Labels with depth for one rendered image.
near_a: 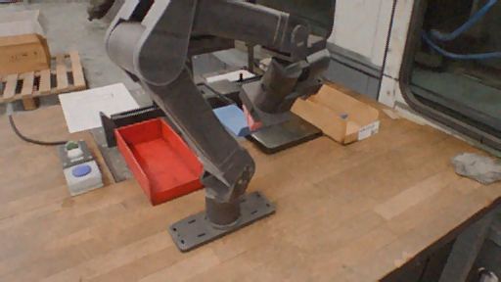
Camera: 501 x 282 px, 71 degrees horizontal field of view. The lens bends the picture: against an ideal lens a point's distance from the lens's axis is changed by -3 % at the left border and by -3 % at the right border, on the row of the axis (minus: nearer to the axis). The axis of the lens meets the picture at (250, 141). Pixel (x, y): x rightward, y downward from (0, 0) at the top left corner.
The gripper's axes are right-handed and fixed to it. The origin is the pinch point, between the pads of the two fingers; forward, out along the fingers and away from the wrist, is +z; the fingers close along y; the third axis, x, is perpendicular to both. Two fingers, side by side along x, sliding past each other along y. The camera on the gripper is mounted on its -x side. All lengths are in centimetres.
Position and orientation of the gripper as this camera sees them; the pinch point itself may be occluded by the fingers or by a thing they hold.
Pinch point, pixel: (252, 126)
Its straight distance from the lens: 78.4
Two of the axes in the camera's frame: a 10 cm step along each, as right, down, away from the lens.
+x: -8.4, 2.6, -4.7
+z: -2.9, 5.2, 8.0
